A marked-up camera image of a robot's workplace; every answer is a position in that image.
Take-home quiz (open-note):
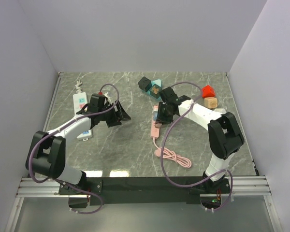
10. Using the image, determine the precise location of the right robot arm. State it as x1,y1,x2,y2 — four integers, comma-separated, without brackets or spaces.
157,87,245,193

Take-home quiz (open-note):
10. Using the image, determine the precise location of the pink power strip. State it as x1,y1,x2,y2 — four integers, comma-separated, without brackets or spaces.
150,105,160,139

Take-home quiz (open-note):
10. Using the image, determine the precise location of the pink coiled cable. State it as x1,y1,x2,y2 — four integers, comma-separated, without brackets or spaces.
152,137,193,169

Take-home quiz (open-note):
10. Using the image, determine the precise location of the dark green cube adapter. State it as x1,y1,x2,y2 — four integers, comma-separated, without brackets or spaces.
149,84,162,99

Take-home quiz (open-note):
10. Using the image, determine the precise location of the red cube socket adapter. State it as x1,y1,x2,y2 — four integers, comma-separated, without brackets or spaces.
202,85,216,98

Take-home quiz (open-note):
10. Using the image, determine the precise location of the white cube socket adapter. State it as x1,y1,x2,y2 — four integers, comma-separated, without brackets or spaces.
214,108,226,114

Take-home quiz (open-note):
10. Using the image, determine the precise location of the white power strip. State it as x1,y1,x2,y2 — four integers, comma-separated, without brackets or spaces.
72,93,94,141

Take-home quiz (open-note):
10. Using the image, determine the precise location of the beige cube socket adapter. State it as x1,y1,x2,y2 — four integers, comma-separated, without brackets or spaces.
204,97,218,109

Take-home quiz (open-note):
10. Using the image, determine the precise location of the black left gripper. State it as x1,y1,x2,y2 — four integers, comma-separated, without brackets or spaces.
99,100,131,128

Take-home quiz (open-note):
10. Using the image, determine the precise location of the teal triangular power strip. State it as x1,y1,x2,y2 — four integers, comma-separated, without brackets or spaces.
146,79,162,101

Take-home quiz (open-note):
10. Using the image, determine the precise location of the aluminium rail frame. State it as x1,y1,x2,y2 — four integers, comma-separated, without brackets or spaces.
16,72,273,198

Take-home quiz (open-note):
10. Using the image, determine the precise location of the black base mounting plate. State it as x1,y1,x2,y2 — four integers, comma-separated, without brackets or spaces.
58,177,232,209

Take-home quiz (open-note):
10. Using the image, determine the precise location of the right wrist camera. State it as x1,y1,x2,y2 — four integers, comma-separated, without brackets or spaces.
160,87,178,103

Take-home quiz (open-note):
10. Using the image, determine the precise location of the white power strip cable plug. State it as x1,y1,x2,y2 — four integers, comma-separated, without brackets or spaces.
75,80,83,94

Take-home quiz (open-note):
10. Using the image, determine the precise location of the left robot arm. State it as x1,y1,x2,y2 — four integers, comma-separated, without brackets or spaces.
26,101,131,194

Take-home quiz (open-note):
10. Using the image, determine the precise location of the black cube socket adapter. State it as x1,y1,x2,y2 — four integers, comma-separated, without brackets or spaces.
138,76,152,92

